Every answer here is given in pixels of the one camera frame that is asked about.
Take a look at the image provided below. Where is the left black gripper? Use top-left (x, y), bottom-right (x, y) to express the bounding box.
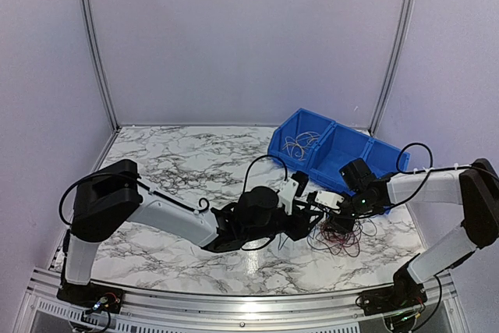
top-left (244, 203), bottom-right (324, 244)

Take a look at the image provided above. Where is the white thin cable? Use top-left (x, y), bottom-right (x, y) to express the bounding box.
top-left (281, 129), bottom-right (319, 161)

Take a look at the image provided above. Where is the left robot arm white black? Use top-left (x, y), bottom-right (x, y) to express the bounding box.
top-left (62, 159), bottom-right (324, 306)

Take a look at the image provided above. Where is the blue three-compartment plastic bin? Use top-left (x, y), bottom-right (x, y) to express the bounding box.
top-left (267, 108), bottom-right (410, 194)

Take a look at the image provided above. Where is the tangled red blue cable bundle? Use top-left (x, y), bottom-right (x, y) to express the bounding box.
top-left (306, 218), bottom-right (385, 259)

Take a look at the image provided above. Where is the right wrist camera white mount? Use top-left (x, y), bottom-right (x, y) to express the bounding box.
top-left (307, 190), bottom-right (345, 210)

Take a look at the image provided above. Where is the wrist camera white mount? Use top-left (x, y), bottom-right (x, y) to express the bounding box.
top-left (307, 190), bottom-right (345, 210)
top-left (278, 171), bottom-right (309, 216)

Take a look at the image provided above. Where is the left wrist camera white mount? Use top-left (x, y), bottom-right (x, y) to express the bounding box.
top-left (278, 171), bottom-right (309, 216)

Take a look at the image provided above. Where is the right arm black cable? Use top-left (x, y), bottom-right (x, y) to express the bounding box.
top-left (389, 142), bottom-right (434, 207)

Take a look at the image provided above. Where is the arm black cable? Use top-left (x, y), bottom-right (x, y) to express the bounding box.
top-left (242, 154), bottom-right (289, 197)
top-left (389, 142), bottom-right (434, 207)

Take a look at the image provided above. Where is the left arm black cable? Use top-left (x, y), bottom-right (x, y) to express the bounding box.
top-left (242, 154), bottom-right (289, 197)

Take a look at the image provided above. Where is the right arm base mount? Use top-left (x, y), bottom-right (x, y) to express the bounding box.
top-left (356, 286), bottom-right (427, 316)

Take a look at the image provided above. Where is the right aluminium corner post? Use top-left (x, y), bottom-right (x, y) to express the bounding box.
top-left (368, 0), bottom-right (415, 136)

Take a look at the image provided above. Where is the aluminium corner post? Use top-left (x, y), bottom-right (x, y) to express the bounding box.
top-left (368, 0), bottom-right (415, 136)
top-left (80, 0), bottom-right (120, 132)

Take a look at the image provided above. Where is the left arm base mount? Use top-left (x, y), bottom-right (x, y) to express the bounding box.
top-left (56, 282), bottom-right (124, 314)

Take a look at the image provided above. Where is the aluminium front rail frame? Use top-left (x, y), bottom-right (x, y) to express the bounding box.
top-left (13, 268), bottom-right (471, 332)

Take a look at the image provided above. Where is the left aluminium corner post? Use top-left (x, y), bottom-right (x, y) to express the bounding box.
top-left (80, 0), bottom-right (120, 132)

